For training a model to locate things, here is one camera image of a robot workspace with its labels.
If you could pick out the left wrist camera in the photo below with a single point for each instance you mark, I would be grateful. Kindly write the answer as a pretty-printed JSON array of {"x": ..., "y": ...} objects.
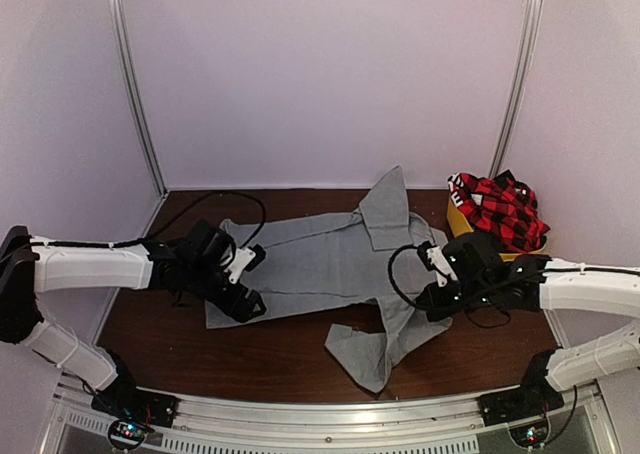
[{"x": 242, "y": 260}]

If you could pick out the right aluminium frame post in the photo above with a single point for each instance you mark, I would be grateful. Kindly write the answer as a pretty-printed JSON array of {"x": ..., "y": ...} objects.
[{"x": 529, "y": 34}]

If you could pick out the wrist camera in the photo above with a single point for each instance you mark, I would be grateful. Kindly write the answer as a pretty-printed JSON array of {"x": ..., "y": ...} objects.
[
  {"x": 242, "y": 260},
  {"x": 434, "y": 260}
]

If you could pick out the aluminium frame post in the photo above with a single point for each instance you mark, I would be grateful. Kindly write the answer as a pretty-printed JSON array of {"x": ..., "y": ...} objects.
[
  {"x": 529, "y": 34},
  {"x": 134, "y": 97}
]

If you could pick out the front aluminium rail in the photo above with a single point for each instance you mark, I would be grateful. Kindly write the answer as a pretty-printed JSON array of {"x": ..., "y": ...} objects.
[{"x": 450, "y": 424}]

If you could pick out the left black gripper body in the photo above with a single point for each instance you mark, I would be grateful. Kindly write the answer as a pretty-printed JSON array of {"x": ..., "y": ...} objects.
[{"x": 227, "y": 304}]

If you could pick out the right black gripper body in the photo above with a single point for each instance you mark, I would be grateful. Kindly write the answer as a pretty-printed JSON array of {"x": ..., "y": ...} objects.
[{"x": 440, "y": 310}]

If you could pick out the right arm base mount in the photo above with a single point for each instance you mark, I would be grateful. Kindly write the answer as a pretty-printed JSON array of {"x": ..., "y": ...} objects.
[{"x": 512, "y": 405}]

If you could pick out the grey long sleeve shirt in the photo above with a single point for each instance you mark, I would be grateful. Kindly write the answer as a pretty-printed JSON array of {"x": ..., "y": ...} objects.
[{"x": 335, "y": 260}]

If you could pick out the red black plaid shirt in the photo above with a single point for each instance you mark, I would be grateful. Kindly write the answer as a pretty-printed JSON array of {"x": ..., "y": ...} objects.
[{"x": 502, "y": 206}]

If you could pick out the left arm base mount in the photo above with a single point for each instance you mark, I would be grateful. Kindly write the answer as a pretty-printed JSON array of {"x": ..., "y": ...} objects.
[{"x": 145, "y": 408}]

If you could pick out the left aluminium frame post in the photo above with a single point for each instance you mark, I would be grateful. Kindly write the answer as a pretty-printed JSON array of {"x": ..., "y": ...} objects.
[{"x": 134, "y": 97}]

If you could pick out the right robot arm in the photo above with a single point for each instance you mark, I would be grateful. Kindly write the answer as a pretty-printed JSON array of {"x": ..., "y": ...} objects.
[{"x": 471, "y": 274}]

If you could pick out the right circuit board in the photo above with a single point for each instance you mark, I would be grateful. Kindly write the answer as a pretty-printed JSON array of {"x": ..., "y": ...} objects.
[{"x": 529, "y": 435}]

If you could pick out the left circuit board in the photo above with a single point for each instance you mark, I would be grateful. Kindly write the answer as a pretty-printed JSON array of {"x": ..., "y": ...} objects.
[{"x": 125, "y": 435}]

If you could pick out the circuit board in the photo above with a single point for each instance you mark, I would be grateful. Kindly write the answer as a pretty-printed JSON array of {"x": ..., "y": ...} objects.
[
  {"x": 125, "y": 435},
  {"x": 529, "y": 435}
]

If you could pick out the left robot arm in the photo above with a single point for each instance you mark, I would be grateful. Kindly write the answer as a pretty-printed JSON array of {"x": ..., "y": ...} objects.
[{"x": 207, "y": 263}]

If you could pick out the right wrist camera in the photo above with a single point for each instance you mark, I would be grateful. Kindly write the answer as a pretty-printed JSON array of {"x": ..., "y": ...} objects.
[{"x": 434, "y": 260}]

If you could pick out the yellow plastic bin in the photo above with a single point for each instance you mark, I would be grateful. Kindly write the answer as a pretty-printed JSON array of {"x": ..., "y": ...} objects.
[{"x": 459, "y": 225}]

